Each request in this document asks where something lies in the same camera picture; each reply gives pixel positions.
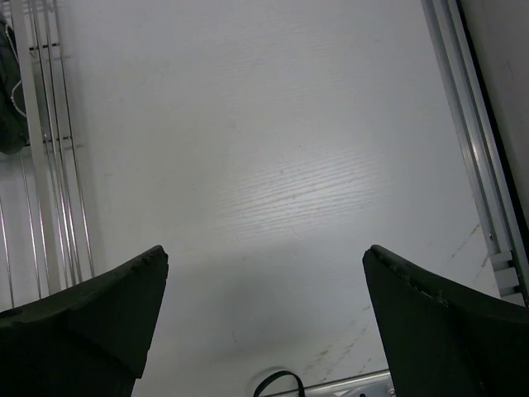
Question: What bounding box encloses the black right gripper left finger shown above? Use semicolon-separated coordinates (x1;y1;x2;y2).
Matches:
1;246;169;396

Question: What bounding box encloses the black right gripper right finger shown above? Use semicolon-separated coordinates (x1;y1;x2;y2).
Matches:
362;245;528;396

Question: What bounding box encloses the wire dish rack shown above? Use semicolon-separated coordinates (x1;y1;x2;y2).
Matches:
1;1;96;309

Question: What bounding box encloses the aluminium table edge rail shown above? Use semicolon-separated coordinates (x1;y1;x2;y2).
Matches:
422;1;528;306

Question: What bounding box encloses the black cable loop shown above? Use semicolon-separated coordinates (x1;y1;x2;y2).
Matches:
252;370;307;397

